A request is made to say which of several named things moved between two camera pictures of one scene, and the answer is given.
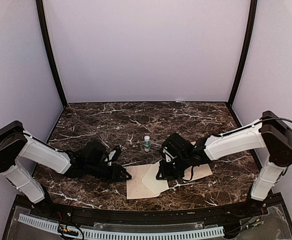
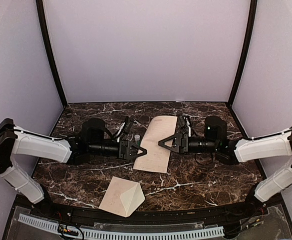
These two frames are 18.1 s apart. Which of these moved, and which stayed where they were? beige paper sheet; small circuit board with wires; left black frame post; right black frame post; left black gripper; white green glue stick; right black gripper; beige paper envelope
Moved: right black gripper; left black gripper; beige paper sheet; white green glue stick; beige paper envelope
Stayed: left black frame post; small circuit board with wires; right black frame post
